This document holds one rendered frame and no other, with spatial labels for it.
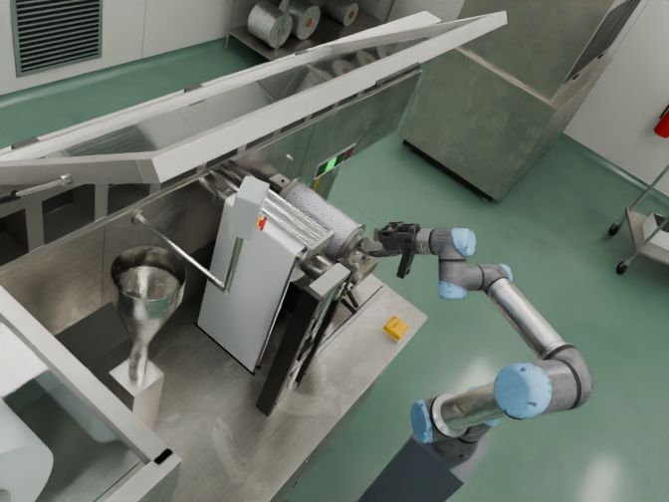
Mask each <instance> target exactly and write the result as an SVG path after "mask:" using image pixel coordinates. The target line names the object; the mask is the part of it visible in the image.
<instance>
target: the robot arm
mask: <svg viewBox="0 0 669 502"><path fill-rule="evenodd" d="M397 223H400V224H397ZM475 246H476V238H475V234H474V233H473V231H472V230H470V229H468V228H457V227H454V228H437V229H435V228H427V229H420V225H419V223H404V221H395V222H389V224H387V225H385V226H384V227H383V228H382V229H381V230H379V229H378V228H375V229H374V230H373V241H372V240H371V239H370V238H369V237H368V236H365V237H364V238H363V248H357V250H358V251H359V252H361V253H363V254H366V255H369V256H372V257H392V256H398V255H400V254H401V255H402V257H401V260H400V264H399V266H398V270H397V274H396V276H397V277H399V278H401V279H403V278H404V277H405V276H406V275H408V274H409V272H410V268H411V265H412V261H413V258H414V255H415V254H421V255H438V284H439V296H440V297H441V298H442V299H448V300H461V299H465V298H466V293H467V292H468V291H484V292H485V294H486V295H487V296H488V297H489V298H490V300H491V301H492V302H493V303H494V305H495V306H496V307H497V308H498V309H499V311H500V312H501V313H502V314H503V316H504V317H505V318H506V319H507V321H508V322H509V323H510V324H511V325H512V327H513V328H514V329H515V330H516V332H517V333H518V334H519V335H520V337H521V338H522V339H523V340H524V341H525V343H526V344H527V345H528V346H529V348H530V349H531V350H532V351H533V352H534V354H535V355H536V356H537V357H538V359H539V361H537V362H528V363H524V362H521V363H514V364H511V365H508V366H506V367H504V368H502V369H501V370H500V371H499V372H498V374H497V377H496V378H495V381H494V382H491V383H488V384H486V385H483V386H473V387H471V388H469V389H468V390H467V391H466V392H464V393H461V394H458V395H454V394H451V393H445V394H441V395H439V396H436V397H433V398H429V399H420V400H417V401H415V402H414V403H413V404H412V406H411V413H410V418H411V424H412V428H413V431H414V433H415V435H416V437H417V438H418V440H420V441H421V442H423V443H427V442H429V443H433V445H434V447H435V448H436V450H437V451H438V452H439V453H440V454H441V455H442V456H443V457H445V458H447V459H448V460H451V461H454V462H463V461H466V460H468V459H469V458H470V457H471V456H472V455H473V454H474V453H475V451H476V449H477V446H478V442H479V440H480V439H481V438H482V437H483V436H484V435H485V434H486V433H487V432H488V431H489V430H490V429H491V428H492V427H493V426H494V425H496V424H497V421H498V420H499V419H500V418H503V417H509V418H511V419H514V420H522V419H526V418H530V417H534V416H538V415H543V414H547V413H553V412H559V411H565V410H572V409H576V408H578V407H580V406H582V405H583V404H584V403H586V402H587V400H588V399H589V397H590V395H591V392H592V388H593V378H592V373H591V370H590V367H589V365H588V363H587V362H586V360H585V358H584V357H583V356H582V354H581V353H580V352H579V351H578V349H577V348H576V347H575V346H574V345H573V344H569V343H566V342H565V341H564V340H563V339H562V338H561V337H560V336H559V334H558V333H557V332H556V331H555V330H554V329H553V328H552V327H551V325H550V324H549V323H548V322H547V321H546V320H545V319H544V318H543V316H542V315H541V314H540V313H539V312H538V311H537V310H536V309H535V307H534V306H533V305H532V304H531V303H530V302H529V301H528V300H527V298H526V297H525V296H524V295H523V294H522V293H521V292H520V291H519V290H518V288H517V287H516V286H515V285H514V284H513V283H512V281H513V275H512V273H511V269H510V268H509V267H508V266H507V265H504V264H497V263H490V264H466V256H470V255H472V254H473V253H474V251H475ZM382 248H385V249H382Z"/></svg>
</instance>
